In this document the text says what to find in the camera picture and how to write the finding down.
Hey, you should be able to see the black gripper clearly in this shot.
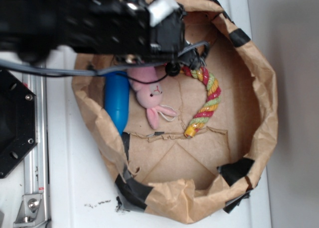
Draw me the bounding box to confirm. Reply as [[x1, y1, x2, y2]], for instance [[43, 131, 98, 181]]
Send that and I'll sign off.
[[148, 0, 207, 76]]

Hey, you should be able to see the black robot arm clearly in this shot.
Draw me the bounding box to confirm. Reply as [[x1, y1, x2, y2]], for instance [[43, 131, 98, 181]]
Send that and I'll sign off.
[[0, 0, 209, 77]]

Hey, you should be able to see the pink plush bunny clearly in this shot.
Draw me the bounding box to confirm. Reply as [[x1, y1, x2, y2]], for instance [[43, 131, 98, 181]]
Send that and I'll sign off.
[[127, 67, 177, 129]]

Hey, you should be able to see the blue plastic cylinder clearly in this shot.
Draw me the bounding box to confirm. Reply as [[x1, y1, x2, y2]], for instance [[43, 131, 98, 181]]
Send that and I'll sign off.
[[104, 71, 130, 134]]

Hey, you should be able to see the brown paper bag bin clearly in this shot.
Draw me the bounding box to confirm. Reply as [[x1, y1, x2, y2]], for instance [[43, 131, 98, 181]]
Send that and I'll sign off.
[[72, 0, 278, 224]]

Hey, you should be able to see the multicolour twisted rope toy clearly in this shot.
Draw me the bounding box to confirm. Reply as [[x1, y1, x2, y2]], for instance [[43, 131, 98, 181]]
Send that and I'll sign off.
[[181, 66, 221, 138]]

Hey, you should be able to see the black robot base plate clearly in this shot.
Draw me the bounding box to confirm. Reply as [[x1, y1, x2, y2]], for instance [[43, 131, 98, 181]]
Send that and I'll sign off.
[[0, 69, 36, 179]]

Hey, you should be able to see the aluminium extrusion rail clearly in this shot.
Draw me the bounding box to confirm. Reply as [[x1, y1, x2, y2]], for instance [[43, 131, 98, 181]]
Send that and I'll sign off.
[[22, 75, 51, 228]]

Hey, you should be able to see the metal corner bracket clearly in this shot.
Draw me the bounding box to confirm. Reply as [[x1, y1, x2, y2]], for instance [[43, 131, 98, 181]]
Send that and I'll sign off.
[[13, 193, 49, 228]]

